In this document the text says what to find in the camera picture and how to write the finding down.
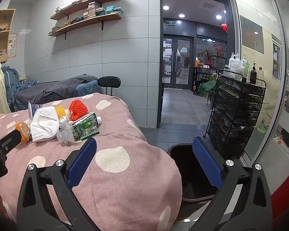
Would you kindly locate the wooden wall shelf with boxes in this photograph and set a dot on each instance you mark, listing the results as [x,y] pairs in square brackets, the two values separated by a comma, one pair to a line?
[92,10]

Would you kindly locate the green bottle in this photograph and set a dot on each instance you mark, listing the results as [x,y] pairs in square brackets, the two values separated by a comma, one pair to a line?
[246,67]

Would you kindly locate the red hanging lantern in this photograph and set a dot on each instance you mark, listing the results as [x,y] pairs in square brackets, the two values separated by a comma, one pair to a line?
[224,27]

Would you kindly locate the black chair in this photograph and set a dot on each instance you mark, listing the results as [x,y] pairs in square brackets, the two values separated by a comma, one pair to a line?
[108,81]

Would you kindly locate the black metal table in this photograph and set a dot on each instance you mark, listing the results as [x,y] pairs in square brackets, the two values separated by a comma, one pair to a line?
[202,70]

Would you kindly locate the glass double door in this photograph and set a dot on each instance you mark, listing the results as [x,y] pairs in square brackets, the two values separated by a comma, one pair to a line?
[183,60]

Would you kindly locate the dark brown pump bottle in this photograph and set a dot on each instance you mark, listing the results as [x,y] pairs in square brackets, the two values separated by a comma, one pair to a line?
[253,74]

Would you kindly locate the cluster of white pump bottles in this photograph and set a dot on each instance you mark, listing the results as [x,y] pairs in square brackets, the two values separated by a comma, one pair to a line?
[234,65]

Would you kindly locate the grey covered bed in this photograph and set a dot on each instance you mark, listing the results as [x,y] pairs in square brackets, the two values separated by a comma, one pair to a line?
[50,90]

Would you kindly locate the white face mask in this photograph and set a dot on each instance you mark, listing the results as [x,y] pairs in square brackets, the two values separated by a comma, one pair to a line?
[44,125]

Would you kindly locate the black door frame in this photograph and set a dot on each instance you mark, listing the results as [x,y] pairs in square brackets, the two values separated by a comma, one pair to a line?
[159,53]

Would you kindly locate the clear plastic wrapper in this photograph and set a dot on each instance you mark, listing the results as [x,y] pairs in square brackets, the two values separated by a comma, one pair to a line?
[65,136]

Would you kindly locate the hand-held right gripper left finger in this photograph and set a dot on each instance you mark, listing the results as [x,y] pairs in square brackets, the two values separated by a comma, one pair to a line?
[83,163]

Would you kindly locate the red glossy panel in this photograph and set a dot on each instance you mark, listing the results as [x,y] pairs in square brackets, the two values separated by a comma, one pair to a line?
[286,197]

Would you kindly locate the orange box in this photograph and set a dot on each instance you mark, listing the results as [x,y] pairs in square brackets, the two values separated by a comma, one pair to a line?
[197,62]

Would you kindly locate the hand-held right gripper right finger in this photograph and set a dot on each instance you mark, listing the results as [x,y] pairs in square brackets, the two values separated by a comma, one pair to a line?
[207,164]

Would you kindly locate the pink dotted blanket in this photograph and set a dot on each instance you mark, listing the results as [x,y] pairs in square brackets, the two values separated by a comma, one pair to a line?
[125,185]

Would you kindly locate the white paper bowl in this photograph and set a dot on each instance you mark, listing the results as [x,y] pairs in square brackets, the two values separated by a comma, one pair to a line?
[36,107]

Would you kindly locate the green potted plant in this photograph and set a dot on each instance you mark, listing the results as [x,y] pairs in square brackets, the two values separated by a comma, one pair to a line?
[207,85]

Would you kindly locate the green exit sign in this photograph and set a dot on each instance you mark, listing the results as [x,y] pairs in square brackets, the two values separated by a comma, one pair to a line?
[171,23]

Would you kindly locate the blue cloth pile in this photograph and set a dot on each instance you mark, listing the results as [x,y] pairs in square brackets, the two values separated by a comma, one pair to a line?
[10,79]

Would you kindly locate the yellow foam fruit net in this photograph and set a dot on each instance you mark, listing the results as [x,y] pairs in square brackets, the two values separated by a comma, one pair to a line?
[59,112]

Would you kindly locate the wooden cabinet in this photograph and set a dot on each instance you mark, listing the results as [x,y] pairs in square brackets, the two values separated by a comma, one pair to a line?
[11,24]

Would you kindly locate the red foam fruit net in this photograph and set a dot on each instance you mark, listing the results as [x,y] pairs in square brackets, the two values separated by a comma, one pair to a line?
[77,110]

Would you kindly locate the dark brown trash bin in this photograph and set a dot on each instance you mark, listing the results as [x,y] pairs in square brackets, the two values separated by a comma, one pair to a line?
[185,168]

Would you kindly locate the orange fruit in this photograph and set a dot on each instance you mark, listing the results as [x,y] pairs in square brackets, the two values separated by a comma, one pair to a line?
[24,130]

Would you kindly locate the green white milk carton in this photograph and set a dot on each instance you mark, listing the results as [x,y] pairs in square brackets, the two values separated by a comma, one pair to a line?
[85,127]

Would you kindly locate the clear bottle with red cap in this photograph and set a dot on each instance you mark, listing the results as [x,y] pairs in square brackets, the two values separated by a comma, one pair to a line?
[260,75]

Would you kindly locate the wall poster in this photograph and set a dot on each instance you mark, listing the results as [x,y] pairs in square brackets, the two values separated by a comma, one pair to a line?
[12,45]

